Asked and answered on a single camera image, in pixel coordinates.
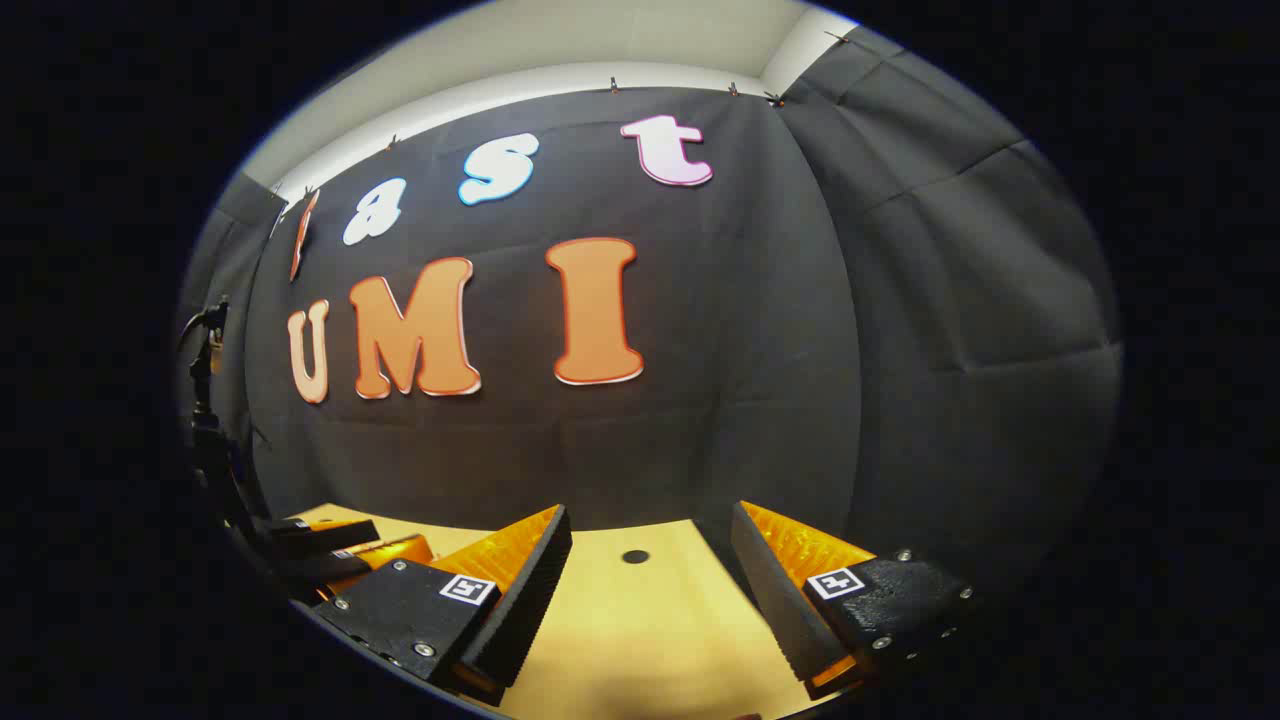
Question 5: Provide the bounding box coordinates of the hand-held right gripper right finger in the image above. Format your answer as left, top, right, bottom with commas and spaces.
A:
730, 499, 977, 702

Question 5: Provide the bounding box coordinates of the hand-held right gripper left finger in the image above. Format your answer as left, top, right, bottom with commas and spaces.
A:
315, 503, 575, 702

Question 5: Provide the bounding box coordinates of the black backdrop cloth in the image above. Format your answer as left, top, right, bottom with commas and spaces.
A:
175, 25, 1126, 591

